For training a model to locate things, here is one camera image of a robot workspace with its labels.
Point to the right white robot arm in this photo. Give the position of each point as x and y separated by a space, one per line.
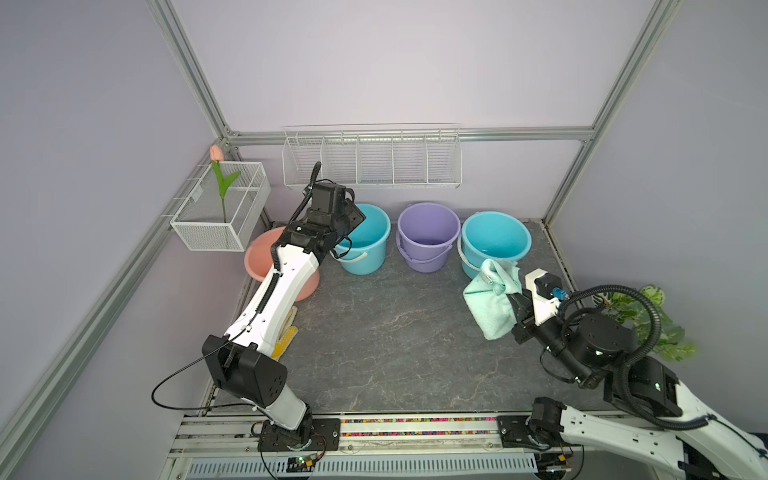
681 435

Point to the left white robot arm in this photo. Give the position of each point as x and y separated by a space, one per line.
240 361

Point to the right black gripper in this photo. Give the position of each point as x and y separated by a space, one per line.
521 315

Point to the pink artificial tulip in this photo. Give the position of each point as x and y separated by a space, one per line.
223 182

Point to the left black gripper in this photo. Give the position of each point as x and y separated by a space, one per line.
349 218

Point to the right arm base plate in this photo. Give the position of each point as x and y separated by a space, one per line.
526 432

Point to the yellow white work glove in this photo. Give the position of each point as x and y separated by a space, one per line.
286 335

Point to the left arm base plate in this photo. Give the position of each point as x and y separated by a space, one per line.
318 435

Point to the teal bucket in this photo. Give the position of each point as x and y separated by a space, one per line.
492 235
364 250

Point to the white vented cable duct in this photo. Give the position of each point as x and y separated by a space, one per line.
374 466

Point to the purple bucket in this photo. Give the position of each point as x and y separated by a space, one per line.
426 234

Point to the mint green cloth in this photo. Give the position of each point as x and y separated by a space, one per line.
487 297

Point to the white wire basket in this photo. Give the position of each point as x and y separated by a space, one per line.
198 220

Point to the long white wire shelf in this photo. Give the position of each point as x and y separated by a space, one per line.
377 156

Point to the pink plastic bucket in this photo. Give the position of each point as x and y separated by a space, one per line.
258 262

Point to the potted green plant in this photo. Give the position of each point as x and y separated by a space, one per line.
672 346

